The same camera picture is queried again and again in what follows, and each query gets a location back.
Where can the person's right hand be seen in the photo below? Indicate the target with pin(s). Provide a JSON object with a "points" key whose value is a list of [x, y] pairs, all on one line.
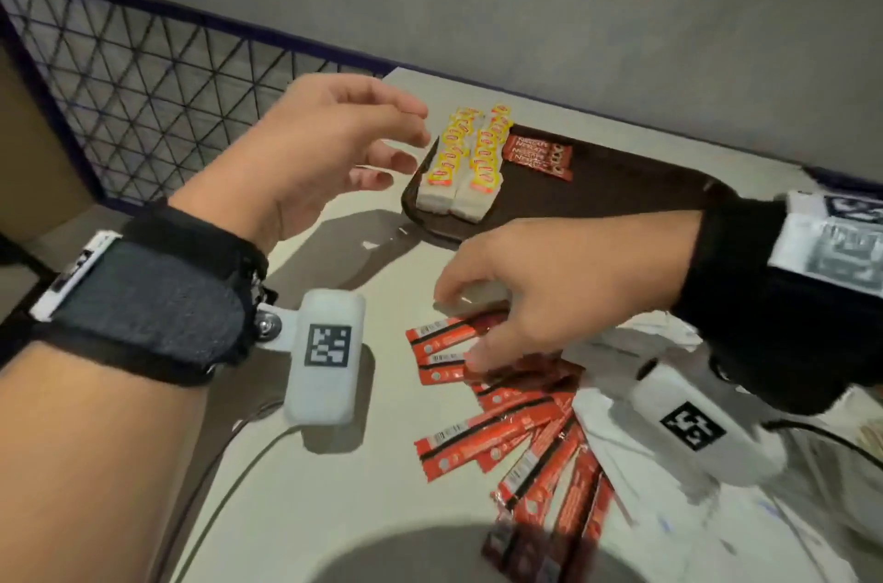
{"points": [[579, 279]]}

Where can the person's left hand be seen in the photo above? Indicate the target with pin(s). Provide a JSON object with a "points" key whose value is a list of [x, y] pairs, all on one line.
{"points": [[310, 148]]}

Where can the brown plastic tray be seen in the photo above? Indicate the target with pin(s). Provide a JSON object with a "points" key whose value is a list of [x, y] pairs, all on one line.
{"points": [[607, 189]]}

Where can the pile of red coffee sticks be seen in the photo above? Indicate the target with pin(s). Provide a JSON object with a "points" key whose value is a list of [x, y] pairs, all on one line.
{"points": [[483, 438]]}

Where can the pile of white sugar sachets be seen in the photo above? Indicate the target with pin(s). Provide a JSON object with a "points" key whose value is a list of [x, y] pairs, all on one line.
{"points": [[655, 500]]}

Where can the person's left forearm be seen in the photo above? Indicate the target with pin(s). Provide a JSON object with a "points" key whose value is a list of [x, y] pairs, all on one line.
{"points": [[90, 479]]}

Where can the brown cardboard box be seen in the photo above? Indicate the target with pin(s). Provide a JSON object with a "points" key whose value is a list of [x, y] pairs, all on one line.
{"points": [[41, 169]]}

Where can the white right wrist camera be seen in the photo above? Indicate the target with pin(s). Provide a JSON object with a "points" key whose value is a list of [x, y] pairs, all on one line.
{"points": [[697, 431]]}

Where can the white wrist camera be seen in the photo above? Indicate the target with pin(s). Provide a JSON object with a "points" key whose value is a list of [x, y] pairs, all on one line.
{"points": [[697, 431], [324, 369]]}

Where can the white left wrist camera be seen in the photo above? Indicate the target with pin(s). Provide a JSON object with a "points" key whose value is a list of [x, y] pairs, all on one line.
{"points": [[324, 369]]}

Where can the black metal furniture frame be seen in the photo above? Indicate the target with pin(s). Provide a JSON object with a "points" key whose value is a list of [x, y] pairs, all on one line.
{"points": [[14, 327]]}

